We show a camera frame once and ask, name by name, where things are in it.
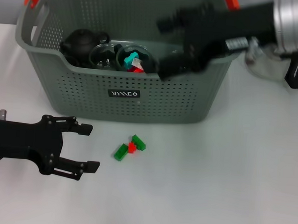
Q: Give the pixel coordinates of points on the bright red slope brick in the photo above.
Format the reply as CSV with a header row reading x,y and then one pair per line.
x,y
140,70

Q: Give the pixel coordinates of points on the glass teacup black sleeve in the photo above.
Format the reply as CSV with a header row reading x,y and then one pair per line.
x,y
120,54
103,57

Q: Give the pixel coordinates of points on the glass pitcher black lid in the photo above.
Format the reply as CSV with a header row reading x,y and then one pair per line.
x,y
294,72

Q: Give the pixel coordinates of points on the cream long building brick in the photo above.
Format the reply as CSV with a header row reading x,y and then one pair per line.
x,y
137,63

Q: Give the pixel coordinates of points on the grey-green perforated storage bin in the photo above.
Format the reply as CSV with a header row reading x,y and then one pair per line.
x,y
114,102

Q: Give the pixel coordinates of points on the black clay teapot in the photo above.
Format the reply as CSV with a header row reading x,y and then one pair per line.
x,y
80,41

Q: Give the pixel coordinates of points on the small red building brick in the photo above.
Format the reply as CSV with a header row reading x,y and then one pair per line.
x,y
131,148

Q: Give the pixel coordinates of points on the dark red curved brick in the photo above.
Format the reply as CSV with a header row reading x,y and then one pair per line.
x,y
130,70

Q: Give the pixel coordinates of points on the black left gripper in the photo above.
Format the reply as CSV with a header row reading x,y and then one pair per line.
x,y
25,140

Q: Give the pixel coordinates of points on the small green building brick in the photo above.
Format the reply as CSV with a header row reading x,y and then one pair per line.
x,y
120,152

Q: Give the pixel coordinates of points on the teal square building plate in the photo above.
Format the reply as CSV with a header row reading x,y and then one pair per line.
x,y
128,60

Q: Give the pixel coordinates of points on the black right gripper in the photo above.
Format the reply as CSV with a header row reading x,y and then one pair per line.
x,y
218,27

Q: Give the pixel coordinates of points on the long green building brick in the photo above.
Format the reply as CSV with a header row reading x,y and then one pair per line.
x,y
138,142

